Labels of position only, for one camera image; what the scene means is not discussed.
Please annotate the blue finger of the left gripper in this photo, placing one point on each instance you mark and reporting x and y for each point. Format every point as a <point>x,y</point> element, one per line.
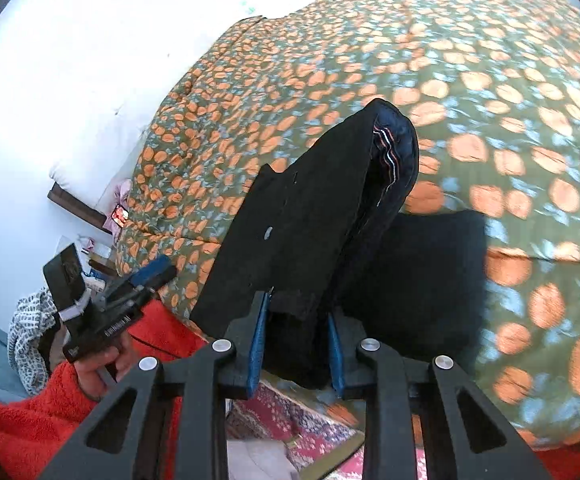
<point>157,273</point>

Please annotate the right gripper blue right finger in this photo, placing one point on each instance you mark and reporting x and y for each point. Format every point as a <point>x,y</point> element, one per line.
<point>350,378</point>

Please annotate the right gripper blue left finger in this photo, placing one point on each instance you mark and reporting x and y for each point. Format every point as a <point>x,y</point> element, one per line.
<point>247,335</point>

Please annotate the black pants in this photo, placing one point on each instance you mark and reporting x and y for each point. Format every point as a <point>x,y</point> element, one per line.
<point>330,232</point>

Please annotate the person's left hand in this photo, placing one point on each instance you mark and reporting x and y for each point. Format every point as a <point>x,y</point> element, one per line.
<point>122,356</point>

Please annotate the patterned red rug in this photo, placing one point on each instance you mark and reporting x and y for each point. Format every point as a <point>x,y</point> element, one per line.
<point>311,424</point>

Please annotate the black white woven cloth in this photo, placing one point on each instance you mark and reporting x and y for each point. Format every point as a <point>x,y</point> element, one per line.
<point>31,333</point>

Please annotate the dark wooden shelf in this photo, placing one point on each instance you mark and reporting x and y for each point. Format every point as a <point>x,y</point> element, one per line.
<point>74,206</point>

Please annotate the red fleece sleeve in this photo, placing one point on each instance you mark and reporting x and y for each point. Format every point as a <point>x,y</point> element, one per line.
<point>33,430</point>

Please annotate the green orange floral bedspread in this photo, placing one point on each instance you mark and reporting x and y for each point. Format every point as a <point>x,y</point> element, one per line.
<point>493,90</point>

